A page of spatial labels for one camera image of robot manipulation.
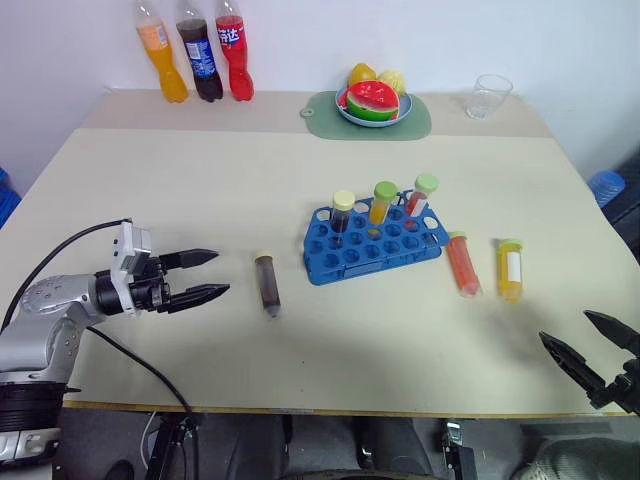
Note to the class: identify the dark liquid tube yellow cap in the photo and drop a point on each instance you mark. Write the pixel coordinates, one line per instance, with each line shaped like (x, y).
(343, 212)

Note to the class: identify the red liquid tube white label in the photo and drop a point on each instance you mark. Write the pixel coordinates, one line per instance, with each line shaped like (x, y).
(420, 197)

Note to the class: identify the blue ribbed plastic container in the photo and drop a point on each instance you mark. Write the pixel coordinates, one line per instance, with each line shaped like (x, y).
(606, 187)

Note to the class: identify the blue plastic crate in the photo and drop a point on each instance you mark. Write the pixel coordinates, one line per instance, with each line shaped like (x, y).
(7, 197)

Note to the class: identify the yellow liquid tube white label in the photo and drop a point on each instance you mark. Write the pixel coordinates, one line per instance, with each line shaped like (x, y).
(510, 272)

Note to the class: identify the grey cloth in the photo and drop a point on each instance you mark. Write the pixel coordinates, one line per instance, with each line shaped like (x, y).
(580, 460)

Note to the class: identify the green placemat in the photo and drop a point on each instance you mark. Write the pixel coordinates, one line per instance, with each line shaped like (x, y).
(325, 122)

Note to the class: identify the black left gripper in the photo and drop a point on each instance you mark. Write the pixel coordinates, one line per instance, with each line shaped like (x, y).
(150, 292)

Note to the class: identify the blue test tube rack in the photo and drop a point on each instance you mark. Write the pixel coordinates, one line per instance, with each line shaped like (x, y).
(350, 265)

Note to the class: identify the toy watermelon slice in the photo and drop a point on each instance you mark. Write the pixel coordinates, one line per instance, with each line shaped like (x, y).
(372, 100)

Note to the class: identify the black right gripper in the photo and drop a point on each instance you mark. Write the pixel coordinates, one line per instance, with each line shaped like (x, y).
(627, 387)

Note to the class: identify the black case beside table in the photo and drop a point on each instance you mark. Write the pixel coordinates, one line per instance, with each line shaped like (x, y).
(625, 220)

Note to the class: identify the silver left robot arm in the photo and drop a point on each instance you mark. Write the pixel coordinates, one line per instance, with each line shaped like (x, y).
(35, 325)

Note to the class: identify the dark liquid tube beige cap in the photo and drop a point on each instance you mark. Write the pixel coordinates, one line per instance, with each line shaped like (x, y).
(268, 285)

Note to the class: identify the black table leg frame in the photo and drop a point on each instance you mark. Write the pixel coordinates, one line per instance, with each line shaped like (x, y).
(172, 445)

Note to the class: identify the blue plate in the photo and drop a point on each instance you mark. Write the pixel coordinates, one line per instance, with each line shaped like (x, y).
(372, 122)

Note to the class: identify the yellow toy lemon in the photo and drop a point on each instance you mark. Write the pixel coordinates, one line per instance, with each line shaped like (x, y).
(392, 80)

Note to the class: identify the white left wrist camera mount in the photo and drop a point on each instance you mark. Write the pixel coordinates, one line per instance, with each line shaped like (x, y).
(134, 245)

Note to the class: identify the red-orange liquid tube green cap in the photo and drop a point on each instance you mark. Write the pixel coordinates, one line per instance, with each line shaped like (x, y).
(464, 267)

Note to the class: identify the red soda bottle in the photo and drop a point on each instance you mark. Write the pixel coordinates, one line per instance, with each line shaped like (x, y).
(235, 55)

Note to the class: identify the black shoe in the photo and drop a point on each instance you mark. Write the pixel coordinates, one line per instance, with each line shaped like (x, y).
(120, 471)

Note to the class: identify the dark cola bottle blue label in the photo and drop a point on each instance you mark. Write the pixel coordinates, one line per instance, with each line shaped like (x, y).
(200, 55)

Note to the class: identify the orange toy fruit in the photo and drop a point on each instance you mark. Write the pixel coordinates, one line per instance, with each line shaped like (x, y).
(361, 74)

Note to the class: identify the clear plastic cup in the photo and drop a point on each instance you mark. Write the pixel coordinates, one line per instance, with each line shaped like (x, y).
(487, 97)

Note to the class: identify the dark rounded shape under table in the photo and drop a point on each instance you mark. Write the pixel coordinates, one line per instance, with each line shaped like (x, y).
(350, 445)

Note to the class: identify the orange liquid tube green cap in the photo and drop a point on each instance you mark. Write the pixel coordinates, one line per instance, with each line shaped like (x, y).
(381, 202)

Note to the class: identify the orange soda bottle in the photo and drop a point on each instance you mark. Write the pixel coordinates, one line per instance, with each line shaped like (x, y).
(167, 65)

